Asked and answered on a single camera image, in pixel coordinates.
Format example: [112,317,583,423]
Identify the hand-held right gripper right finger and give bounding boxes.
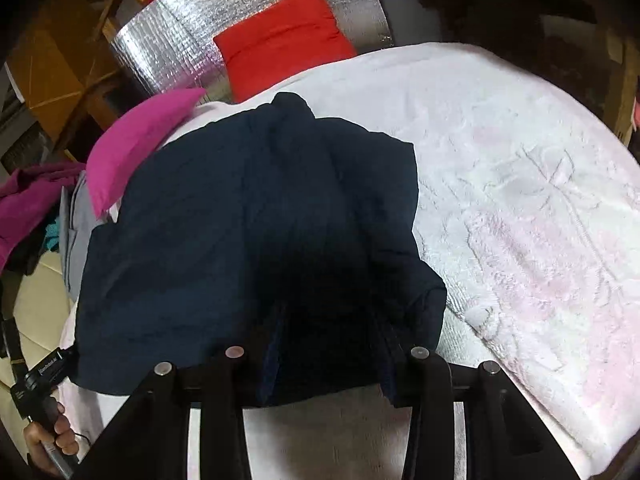
[400,345,582,480]

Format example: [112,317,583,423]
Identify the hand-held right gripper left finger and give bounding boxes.
[74,345,262,480]

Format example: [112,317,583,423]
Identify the navy blue jacket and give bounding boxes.
[74,91,447,408]

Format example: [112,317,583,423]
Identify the person's left hand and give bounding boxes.
[24,400,82,477]

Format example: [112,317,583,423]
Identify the cream sofa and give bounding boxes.
[11,252,78,411]

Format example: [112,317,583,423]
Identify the teal cloth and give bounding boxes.
[42,219,65,253]

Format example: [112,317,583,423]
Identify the grey garment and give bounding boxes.
[59,170,113,301]

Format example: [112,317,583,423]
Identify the magenta cloth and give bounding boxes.
[0,161,87,273]

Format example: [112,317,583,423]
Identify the white embossed blanket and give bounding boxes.
[60,42,640,480]

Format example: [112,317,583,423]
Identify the pink pillow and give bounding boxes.
[86,87,208,218]

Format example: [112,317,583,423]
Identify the wooden chair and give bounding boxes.
[5,0,151,156]

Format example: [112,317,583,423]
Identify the red pillow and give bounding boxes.
[212,0,358,103]

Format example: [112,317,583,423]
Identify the silver foil mat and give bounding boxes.
[110,0,393,106]

